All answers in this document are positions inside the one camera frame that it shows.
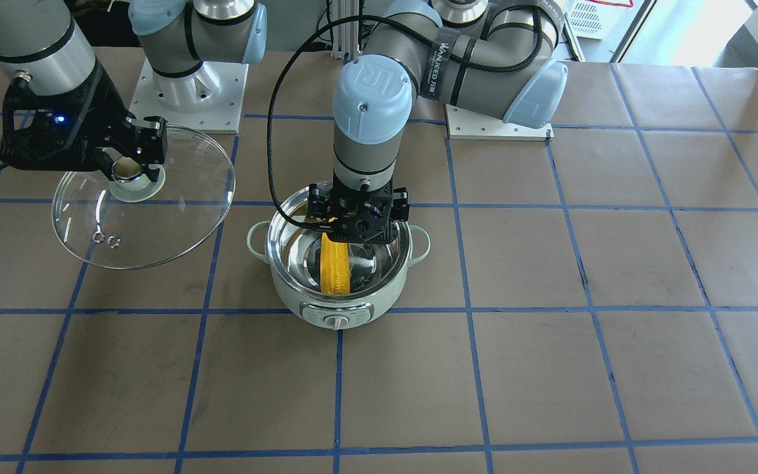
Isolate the yellow corn cob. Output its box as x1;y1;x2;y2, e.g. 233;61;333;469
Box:
320;233;351;295

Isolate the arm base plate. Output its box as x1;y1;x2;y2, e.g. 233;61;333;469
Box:
130;60;249;134
444;105;554;142

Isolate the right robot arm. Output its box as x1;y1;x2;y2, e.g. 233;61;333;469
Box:
0;1;267;183

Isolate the glass pot lid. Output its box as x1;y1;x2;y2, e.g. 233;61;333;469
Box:
52;126;236;270

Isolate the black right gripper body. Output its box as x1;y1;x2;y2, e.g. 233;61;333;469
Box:
0;63;132;172

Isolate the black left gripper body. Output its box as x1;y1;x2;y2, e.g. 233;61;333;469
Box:
307;179;411;245

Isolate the pale green electric pot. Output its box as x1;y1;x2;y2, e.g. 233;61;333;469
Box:
246;213;431;330

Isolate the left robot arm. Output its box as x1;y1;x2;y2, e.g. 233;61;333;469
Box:
307;1;568;244

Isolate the white perforated basket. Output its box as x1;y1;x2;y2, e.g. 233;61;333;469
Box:
567;1;629;40

